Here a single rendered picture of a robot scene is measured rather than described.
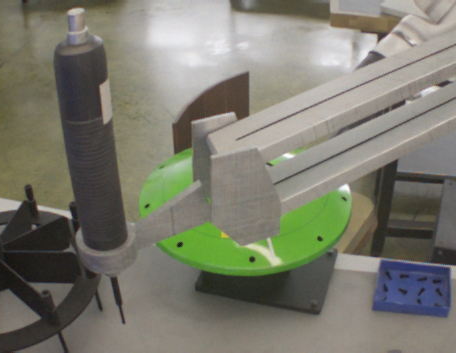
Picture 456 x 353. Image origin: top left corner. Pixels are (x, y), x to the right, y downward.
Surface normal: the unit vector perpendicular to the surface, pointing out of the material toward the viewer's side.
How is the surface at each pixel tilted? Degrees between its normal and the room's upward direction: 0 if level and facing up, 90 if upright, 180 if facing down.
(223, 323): 0
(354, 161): 17
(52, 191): 0
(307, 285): 0
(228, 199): 90
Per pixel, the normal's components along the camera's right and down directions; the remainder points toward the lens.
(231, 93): 0.65, 0.43
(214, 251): -0.13, -0.52
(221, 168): 0.32, 0.54
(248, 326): 0.00, -0.82
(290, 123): -0.28, -0.73
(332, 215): 0.36, -0.65
